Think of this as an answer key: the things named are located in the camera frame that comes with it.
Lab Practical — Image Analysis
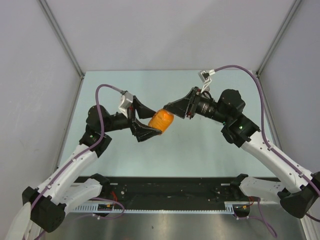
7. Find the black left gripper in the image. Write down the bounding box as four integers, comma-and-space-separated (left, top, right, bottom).
102, 96, 162, 142

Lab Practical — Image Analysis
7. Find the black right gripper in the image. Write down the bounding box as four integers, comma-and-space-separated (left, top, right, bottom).
163, 86, 230, 125

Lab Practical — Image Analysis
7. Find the right aluminium frame post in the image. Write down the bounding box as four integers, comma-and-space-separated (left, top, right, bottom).
255, 0, 304, 78

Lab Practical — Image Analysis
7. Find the orange juice bottle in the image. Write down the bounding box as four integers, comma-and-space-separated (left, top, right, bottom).
148, 109, 174, 134

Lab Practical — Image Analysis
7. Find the left aluminium frame post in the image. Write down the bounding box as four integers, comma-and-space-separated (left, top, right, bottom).
36, 0, 85, 80

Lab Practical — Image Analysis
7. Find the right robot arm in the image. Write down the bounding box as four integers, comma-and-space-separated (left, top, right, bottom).
164, 87, 320, 219

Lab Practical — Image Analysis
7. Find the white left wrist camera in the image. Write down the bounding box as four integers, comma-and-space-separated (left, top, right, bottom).
118, 91, 134, 118

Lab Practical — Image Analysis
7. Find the aluminium frame post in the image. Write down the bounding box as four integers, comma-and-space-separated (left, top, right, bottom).
36, 0, 85, 80
255, 0, 304, 78

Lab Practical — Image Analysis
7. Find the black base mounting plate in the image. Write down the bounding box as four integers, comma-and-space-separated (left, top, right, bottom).
74, 176, 286, 213

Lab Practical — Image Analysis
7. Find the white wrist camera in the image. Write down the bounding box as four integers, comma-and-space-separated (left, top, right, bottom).
198, 69, 216, 93
118, 91, 134, 118

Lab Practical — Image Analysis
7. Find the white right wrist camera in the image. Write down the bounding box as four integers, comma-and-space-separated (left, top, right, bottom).
198, 69, 216, 93

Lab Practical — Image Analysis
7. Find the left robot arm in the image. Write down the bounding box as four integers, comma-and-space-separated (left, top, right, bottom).
22, 92, 162, 233

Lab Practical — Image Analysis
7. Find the white slotted cable duct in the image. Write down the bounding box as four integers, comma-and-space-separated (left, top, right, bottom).
72, 201, 251, 218

